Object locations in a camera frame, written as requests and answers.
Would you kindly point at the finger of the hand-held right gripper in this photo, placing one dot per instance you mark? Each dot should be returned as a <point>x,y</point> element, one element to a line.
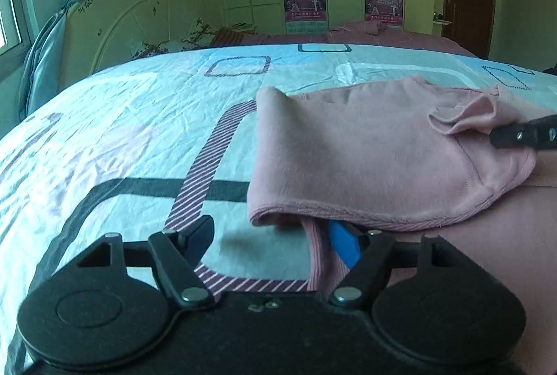
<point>518,135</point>

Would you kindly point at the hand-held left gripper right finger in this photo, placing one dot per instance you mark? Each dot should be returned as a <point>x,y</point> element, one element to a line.
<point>343,244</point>

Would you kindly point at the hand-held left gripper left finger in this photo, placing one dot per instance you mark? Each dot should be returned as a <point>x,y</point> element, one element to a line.
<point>201,233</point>

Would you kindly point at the pink knit garment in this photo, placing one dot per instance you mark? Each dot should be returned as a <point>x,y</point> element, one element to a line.
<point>370,148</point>

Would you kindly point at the patterned light bed sheet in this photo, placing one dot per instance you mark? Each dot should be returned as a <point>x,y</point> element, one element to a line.
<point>130,131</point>

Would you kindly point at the pink checked bedspread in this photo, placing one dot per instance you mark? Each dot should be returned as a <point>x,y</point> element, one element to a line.
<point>391,40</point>

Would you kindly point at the folded pink blanket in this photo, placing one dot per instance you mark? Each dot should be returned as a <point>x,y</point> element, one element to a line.
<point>361,28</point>

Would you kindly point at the striped brown cushion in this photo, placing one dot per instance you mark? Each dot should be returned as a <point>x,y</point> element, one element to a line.
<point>230,37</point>

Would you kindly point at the stack of books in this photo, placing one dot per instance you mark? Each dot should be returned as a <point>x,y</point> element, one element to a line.
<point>239,27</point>

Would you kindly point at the white bed headboard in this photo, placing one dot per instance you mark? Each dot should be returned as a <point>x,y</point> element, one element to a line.
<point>130,5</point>

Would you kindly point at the wall poster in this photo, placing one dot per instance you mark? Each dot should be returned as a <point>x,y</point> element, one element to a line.
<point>304,3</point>
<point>384,3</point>

